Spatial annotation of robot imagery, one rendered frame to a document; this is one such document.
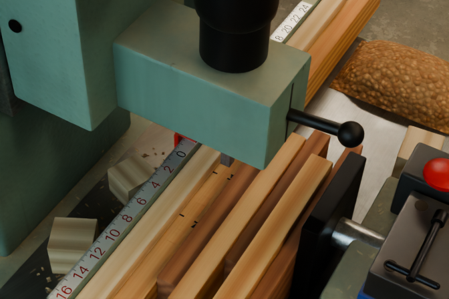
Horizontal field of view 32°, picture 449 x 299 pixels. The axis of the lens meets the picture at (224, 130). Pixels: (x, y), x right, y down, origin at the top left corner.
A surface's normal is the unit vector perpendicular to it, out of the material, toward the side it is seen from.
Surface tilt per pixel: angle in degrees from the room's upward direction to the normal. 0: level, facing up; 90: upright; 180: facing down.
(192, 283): 0
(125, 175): 0
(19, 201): 90
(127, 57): 90
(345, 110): 0
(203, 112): 90
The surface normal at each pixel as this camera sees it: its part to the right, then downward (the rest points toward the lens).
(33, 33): -0.50, 0.61
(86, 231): 0.04, -0.69
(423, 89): -0.22, -0.10
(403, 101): -0.47, 0.39
